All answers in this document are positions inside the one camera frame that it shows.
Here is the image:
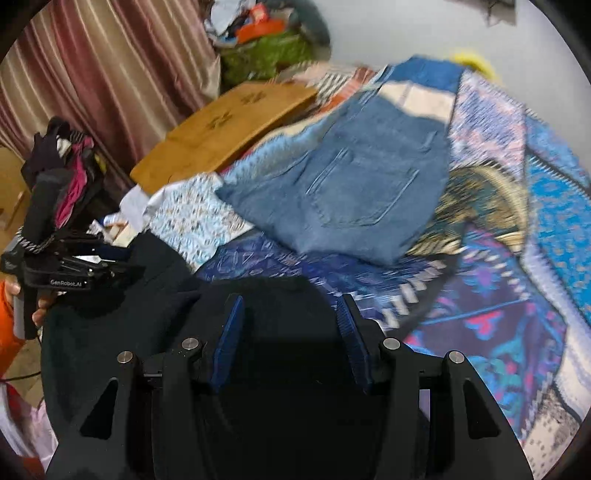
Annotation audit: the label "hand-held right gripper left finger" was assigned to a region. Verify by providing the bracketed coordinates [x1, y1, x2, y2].
[46, 295, 245, 480]

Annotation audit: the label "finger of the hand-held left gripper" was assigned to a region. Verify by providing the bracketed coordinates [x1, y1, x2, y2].
[90, 261, 146, 288]
[60, 231, 125, 265]

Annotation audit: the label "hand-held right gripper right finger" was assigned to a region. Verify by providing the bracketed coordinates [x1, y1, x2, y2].
[335, 294, 534, 480]

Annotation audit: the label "black pants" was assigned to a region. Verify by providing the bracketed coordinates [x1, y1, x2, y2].
[39, 231, 416, 480]

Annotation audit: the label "person's left forearm orange sleeve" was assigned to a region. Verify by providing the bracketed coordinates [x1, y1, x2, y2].
[0, 281, 25, 370]

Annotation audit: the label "person's left hand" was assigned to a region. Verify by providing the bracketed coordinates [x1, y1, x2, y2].
[6, 279, 58, 329]

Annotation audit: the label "white crumpled cloth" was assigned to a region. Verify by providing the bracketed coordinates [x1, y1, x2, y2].
[104, 185, 155, 234]

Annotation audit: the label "pile of dark clothes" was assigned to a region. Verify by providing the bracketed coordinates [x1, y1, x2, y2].
[21, 116, 108, 232]

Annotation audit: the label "blue patchwork blanket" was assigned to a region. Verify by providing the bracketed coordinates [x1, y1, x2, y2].
[148, 60, 591, 480]

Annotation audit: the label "blue denim jeans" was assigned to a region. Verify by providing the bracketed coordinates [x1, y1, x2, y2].
[216, 55, 465, 266]

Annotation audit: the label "wooden lap tray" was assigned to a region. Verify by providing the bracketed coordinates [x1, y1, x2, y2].
[130, 83, 318, 195]

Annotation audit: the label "striped pink curtain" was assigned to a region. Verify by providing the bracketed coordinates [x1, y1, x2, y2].
[0, 0, 222, 195]

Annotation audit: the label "green storage box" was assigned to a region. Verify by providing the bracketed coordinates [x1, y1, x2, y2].
[219, 32, 315, 89]

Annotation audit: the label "pale clothes heap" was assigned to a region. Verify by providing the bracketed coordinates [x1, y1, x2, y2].
[205, 0, 252, 47]

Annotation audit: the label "orange box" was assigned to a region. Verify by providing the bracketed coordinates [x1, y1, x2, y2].
[235, 4, 288, 43]

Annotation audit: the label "yellow foam tube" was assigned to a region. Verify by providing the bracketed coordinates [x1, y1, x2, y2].
[450, 50, 502, 84]

